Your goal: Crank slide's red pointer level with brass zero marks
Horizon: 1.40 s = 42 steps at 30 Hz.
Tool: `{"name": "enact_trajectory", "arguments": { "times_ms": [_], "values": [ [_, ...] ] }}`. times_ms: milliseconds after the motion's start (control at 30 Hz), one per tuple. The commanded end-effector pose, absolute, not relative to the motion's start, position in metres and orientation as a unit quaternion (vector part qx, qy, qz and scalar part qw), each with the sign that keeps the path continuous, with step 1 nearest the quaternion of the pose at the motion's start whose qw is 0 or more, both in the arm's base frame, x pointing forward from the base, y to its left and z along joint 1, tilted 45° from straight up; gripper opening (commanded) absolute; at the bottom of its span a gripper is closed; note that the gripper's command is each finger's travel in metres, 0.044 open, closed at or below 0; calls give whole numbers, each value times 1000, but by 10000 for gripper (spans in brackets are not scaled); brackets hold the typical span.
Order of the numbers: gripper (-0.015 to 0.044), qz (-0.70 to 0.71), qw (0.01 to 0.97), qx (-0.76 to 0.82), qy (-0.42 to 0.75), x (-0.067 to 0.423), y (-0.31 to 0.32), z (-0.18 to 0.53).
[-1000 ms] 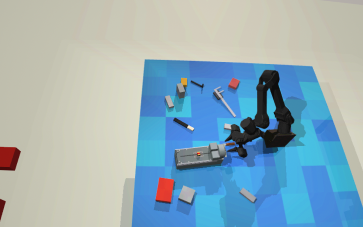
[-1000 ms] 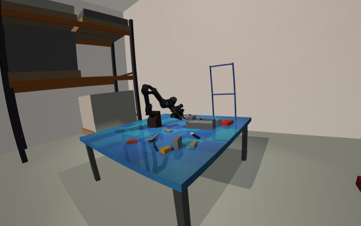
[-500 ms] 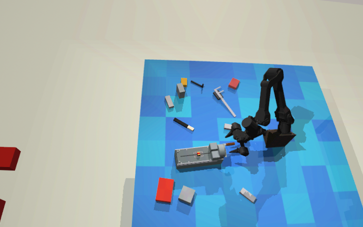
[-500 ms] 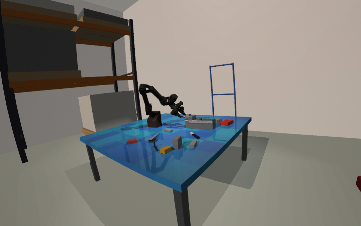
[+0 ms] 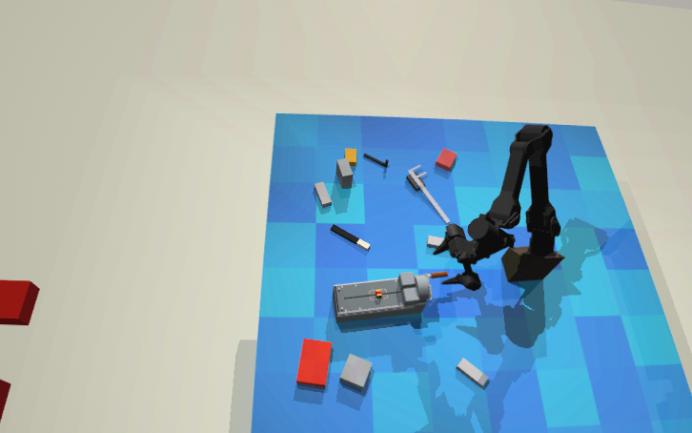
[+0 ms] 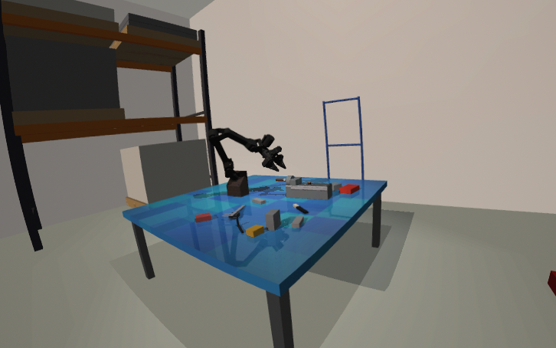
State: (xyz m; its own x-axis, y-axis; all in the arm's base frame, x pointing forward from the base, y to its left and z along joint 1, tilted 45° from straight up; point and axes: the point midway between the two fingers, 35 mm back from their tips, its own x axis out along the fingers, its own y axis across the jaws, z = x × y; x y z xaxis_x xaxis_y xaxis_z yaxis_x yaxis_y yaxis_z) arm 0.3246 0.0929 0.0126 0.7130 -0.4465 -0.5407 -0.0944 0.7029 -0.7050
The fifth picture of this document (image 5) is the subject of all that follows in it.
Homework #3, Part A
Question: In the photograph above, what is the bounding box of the black l-shaped rod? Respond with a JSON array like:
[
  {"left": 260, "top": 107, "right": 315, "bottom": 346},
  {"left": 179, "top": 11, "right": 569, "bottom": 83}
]
[{"left": 363, "top": 154, "right": 389, "bottom": 167}]

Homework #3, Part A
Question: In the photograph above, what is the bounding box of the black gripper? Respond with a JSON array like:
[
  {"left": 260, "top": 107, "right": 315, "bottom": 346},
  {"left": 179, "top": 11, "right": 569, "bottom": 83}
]
[{"left": 433, "top": 223, "right": 490, "bottom": 291}]

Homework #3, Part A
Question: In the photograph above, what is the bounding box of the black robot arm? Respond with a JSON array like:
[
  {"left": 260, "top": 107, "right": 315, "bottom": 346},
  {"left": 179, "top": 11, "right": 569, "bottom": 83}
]
[{"left": 448, "top": 124, "right": 560, "bottom": 265}]

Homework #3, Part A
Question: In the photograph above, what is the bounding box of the orange-brown rectangular block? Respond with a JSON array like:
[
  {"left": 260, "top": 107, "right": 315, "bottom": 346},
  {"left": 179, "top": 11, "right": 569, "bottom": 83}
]
[{"left": 345, "top": 149, "right": 356, "bottom": 166}]

